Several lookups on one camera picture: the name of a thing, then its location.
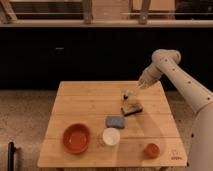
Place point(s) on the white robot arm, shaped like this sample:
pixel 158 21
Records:
pixel 198 97

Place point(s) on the wooden block eraser brush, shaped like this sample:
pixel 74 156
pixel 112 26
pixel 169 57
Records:
pixel 131 107

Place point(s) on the red bowl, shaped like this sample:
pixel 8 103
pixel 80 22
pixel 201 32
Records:
pixel 76 138

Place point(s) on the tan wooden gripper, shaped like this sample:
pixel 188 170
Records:
pixel 142 85

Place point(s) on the blue sponge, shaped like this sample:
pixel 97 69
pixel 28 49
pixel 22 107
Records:
pixel 115 122

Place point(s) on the wooden folding table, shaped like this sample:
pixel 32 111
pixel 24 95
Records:
pixel 93 126

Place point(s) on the white cup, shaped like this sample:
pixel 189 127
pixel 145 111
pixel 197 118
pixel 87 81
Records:
pixel 111 136

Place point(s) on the black object at floor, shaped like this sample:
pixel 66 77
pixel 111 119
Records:
pixel 11 152

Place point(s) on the small red cup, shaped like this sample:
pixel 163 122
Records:
pixel 151 151

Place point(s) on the wooden railing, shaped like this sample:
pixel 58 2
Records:
pixel 106 13

